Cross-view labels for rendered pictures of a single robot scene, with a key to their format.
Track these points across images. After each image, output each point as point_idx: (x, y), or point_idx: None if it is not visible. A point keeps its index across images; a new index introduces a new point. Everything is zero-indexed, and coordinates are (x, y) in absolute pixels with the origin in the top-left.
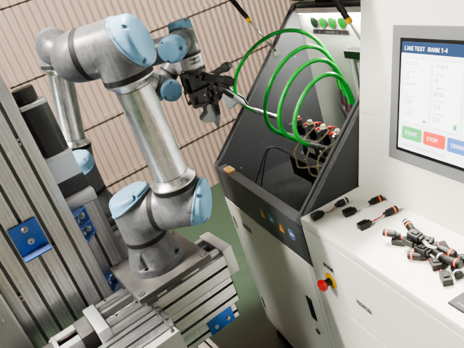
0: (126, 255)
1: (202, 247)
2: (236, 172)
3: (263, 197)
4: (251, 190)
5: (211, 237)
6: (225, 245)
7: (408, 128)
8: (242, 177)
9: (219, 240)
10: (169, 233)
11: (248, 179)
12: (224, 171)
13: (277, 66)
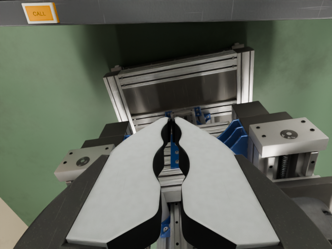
0: (175, 201)
1: (275, 156)
2: (61, 3)
3: (226, 17)
4: (177, 20)
5: (282, 147)
6: (321, 143)
7: None
8: (99, 4)
9: (301, 144)
10: (329, 232)
11: (124, 0)
12: (34, 24)
13: None
